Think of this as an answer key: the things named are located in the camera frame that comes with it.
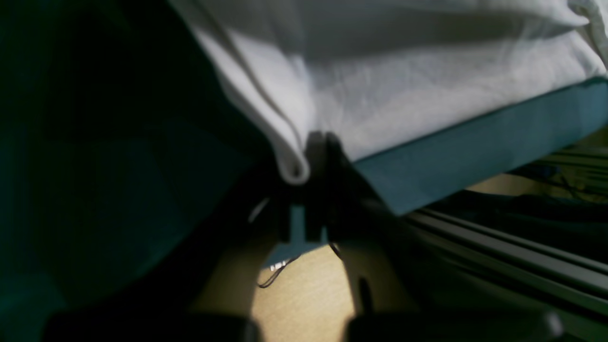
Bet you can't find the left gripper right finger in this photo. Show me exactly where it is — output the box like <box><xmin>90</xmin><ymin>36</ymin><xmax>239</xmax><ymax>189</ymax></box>
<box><xmin>316</xmin><ymin>132</ymin><xmax>564</xmax><ymax>342</ymax></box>

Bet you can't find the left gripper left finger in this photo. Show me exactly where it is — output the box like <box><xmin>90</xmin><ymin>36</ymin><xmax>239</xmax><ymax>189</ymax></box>
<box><xmin>43</xmin><ymin>180</ymin><xmax>314</xmax><ymax>342</ymax></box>

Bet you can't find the white T-shirt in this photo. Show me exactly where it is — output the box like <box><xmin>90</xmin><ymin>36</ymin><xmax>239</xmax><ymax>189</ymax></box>
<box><xmin>170</xmin><ymin>0</ymin><xmax>607</xmax><ymax>184</ymax></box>

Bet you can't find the teal table cloth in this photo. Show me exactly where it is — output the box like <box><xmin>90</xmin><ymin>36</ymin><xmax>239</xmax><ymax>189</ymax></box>
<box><xmin>1</xmin><ymin>0</ymin><xmax>607</xmax><ymax>342</ymax></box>

